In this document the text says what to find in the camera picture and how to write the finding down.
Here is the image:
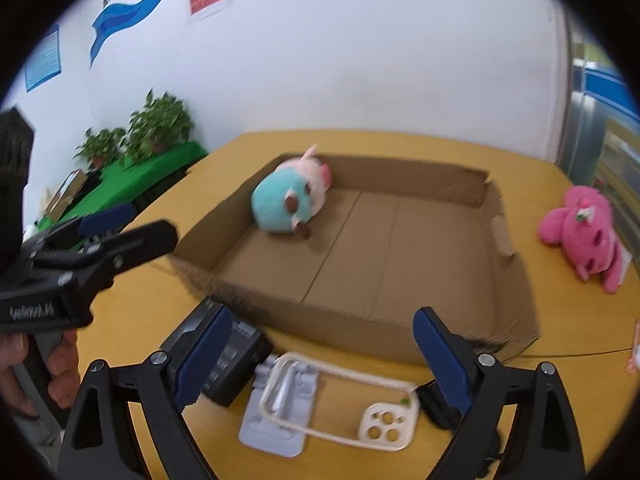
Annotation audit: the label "large potted green plant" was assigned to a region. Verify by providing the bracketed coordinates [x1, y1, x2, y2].
[122, 88, 195, 166]

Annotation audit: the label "blue framed wall poster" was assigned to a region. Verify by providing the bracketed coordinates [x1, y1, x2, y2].
[25, 25, 63, 92]

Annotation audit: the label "cream clear phone case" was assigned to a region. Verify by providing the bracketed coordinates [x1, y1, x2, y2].
[259, 352, 419, 453]

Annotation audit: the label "light wooden shelf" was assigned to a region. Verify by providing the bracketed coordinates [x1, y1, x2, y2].
[595, 117, 640, 241]

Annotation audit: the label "pink plush bear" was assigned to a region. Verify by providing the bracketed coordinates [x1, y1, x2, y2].
[536, 185, 632, 295]

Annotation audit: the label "glass partition with blue band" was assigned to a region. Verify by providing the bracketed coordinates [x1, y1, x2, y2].
[557, 15, 640, 261]

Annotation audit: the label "small open cardboard box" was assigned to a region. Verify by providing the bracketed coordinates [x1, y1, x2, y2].
[45, 169, 86, 222]

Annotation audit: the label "small pink object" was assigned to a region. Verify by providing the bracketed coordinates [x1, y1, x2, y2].
[626, 317, 640, 375]

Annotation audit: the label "person's left hand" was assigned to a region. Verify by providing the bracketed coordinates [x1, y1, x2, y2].
[0, 329, 82, 418]

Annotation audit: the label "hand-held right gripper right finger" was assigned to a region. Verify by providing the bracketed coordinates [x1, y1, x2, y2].
[412, 306, 586, 480]

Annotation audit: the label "black product box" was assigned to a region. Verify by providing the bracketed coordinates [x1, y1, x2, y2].
[160, 296, 275, 408]

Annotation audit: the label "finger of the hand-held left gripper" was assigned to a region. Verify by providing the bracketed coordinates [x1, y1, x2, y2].
[22, 203, 138, 261]
[32, 219, 180, 293]

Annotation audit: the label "blue wave wall decal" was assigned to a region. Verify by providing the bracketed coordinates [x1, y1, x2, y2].
[89, 0, 206, 68]

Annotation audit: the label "black sunglasses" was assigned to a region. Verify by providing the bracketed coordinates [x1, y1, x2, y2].
[416, 381, 466, 431]

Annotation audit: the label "teal and pink plush toy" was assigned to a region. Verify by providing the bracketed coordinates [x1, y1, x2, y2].
[250, 144, 333, 239]

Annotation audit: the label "grey folding phone stand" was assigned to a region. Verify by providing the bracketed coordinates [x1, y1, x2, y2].
[238, 352, 321, 458]

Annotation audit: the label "brown cardboard box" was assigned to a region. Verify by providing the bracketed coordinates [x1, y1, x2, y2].
[170, 152, 542, 366]

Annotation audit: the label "small potted green plant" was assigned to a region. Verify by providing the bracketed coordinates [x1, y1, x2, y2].
[75, 127, 126, 170]

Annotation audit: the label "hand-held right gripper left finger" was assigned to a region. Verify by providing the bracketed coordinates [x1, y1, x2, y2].
[59, 305, 234, 480]

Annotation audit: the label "green table cloth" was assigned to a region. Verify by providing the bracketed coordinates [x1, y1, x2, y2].
[35, 141, 210, 233]

